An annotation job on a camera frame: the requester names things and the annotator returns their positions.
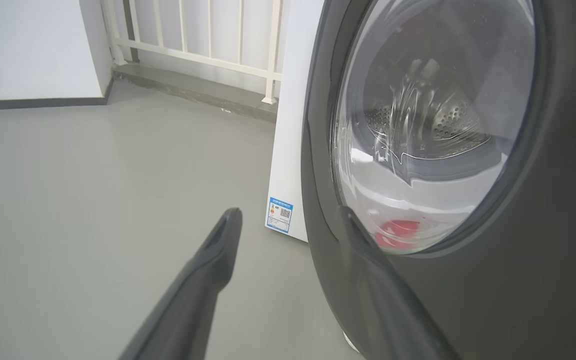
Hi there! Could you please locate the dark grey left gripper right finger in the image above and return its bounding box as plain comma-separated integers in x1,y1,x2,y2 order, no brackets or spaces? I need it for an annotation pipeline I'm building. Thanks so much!
337,206,461,360

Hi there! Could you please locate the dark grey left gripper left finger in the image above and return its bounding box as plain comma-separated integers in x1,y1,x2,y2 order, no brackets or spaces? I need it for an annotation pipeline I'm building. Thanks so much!
117,207,244,360

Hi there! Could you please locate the red and white garment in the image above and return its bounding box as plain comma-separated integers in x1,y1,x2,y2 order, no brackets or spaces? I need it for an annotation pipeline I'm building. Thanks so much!
374,219,423,251

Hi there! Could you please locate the dark grey round glass door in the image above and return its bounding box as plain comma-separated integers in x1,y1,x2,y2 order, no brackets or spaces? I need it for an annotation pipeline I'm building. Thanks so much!
300,0,576,360

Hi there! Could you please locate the grey rubber door gasket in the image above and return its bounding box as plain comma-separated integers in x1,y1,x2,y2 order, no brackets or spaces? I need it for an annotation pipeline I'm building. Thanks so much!
353,125,509,187

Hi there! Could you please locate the white washing machine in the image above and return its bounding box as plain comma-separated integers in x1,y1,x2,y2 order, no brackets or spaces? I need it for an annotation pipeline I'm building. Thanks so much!
264,0,365,354

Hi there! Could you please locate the steel washing machine drum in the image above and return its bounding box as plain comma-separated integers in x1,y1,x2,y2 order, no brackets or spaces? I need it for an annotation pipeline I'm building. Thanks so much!
363,57,491,161

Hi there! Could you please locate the blue energy label sticker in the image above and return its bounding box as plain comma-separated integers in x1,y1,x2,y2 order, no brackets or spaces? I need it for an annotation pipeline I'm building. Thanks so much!
266,196,294,235

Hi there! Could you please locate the grey concrete ledge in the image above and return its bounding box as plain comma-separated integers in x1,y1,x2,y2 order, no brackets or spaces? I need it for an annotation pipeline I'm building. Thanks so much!
112,62,280,124

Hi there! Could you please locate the white metal railing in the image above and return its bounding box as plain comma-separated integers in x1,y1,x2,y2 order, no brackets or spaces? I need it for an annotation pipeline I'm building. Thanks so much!
99,0,285,106

